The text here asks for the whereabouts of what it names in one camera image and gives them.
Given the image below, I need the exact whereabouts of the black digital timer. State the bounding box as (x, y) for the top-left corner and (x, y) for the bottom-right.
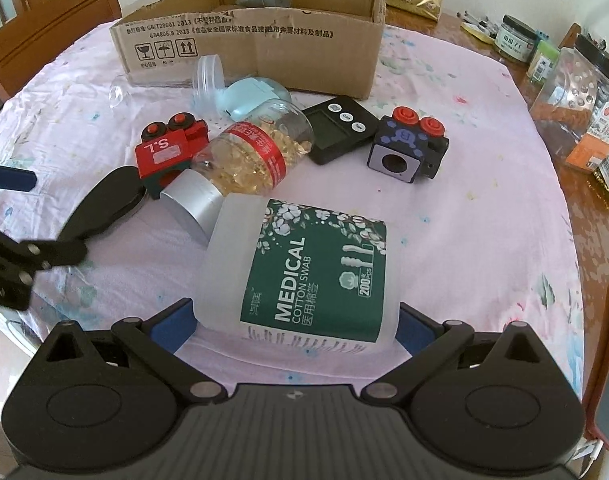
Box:
(302, 100), (381, 166)

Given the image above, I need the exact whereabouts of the red toy train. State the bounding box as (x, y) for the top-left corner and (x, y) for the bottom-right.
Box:
(134, 112), (211, 202)

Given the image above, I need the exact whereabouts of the green label cotton swab box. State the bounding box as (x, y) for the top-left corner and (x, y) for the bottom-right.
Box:
(192, 192), (401, 345)

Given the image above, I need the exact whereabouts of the green lid plastic container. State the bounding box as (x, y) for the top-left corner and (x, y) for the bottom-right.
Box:
(527, 40), (560, 82)

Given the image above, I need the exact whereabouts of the glass jar with black lid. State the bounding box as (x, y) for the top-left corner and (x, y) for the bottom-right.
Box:
(493, 14), (539, 64)

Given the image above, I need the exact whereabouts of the light blue plastic case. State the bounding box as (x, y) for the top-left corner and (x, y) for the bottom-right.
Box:
(219, 76), (293, 121)

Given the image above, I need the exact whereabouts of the clear plastic container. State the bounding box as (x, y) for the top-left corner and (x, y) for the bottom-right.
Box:
(531, 35), (609, 147)

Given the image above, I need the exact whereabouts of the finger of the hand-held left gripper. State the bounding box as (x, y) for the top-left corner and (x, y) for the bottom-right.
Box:
(0, 159), (38, 192)
(0, 222), (89, 273)

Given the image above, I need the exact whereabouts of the black oval object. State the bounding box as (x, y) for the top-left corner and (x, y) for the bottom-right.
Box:
(58, 165), (149, 242)

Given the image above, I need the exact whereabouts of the clear plastic cup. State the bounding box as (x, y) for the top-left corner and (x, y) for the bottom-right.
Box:
(108, 75), (131, 109)

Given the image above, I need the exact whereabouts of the black and purple toy block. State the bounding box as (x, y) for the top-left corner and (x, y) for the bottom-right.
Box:
(367, 105), (451, 187)

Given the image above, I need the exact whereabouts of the clear round plastic jar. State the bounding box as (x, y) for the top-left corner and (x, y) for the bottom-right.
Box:
(191, 54), (231, 112)

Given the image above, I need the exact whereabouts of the bunch of pens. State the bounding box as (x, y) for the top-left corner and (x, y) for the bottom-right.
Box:
(459, 9), (501, 36)

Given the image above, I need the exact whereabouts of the pink floral tablecloth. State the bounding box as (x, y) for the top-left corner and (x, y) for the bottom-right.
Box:
(0, 20), (588, 396)

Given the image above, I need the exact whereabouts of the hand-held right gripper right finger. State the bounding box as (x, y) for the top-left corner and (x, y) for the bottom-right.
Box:
(362, 302), (553, 405)

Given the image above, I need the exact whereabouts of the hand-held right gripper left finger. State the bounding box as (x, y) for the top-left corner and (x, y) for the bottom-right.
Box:
(34, 298), (224, 407)

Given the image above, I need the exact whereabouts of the brown cardboard box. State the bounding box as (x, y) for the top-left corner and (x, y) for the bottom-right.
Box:
(108, 0), (387, 102)

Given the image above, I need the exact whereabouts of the capsule bottle with silver cap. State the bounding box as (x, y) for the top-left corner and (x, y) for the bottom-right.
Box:
(159, 100), (316, 249)

